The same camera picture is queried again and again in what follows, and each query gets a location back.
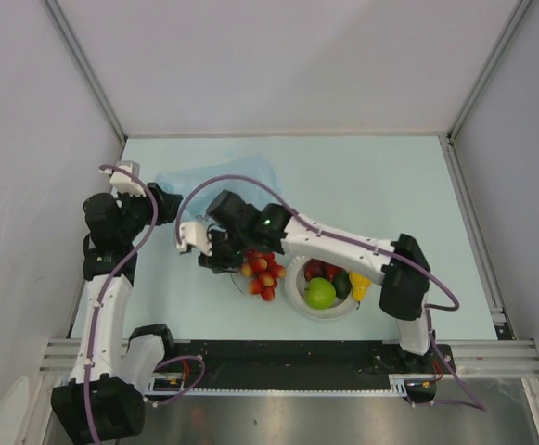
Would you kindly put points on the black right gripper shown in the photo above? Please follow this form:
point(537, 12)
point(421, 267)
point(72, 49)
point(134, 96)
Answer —
point(216, 261)

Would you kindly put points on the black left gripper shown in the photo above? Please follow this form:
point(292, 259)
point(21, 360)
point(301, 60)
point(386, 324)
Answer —
point(168, 204)

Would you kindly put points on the red fake strawberry bunch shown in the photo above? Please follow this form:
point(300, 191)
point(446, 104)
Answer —
point(264, 272)

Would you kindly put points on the light blue printed plastic bag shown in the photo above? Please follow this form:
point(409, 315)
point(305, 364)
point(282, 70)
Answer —
point(185, 181)

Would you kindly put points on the green fake apple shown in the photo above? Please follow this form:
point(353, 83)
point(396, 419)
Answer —
point(319, 294)

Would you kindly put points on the dark green fake avocado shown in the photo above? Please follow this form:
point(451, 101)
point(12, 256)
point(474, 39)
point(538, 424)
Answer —
point(342, 284)

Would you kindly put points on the yellow fake pear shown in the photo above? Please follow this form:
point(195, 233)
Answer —
point(359, 286)

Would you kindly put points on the dark red fake fruit slice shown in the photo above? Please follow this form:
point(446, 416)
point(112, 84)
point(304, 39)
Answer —
point(331, 271)

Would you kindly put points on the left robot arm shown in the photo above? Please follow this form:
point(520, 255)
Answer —
point(104, 397)

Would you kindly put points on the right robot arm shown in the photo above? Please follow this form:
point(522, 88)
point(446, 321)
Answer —
point(399, 267)

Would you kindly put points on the white paper plate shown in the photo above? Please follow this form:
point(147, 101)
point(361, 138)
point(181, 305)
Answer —
point(295, 285)

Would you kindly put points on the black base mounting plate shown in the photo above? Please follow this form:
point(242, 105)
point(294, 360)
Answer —
point(308, 365)

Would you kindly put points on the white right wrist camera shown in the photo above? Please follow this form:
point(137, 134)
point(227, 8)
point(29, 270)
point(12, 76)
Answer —
point(193, 235)

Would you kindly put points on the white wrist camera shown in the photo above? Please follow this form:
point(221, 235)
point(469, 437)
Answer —
point(123, 177)
point(193, 235)

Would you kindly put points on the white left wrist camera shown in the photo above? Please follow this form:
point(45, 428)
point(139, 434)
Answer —
point(123, 177)

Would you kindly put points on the blue slotted cable duct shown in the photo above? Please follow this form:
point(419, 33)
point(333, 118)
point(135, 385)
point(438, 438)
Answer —
point(166, 383)

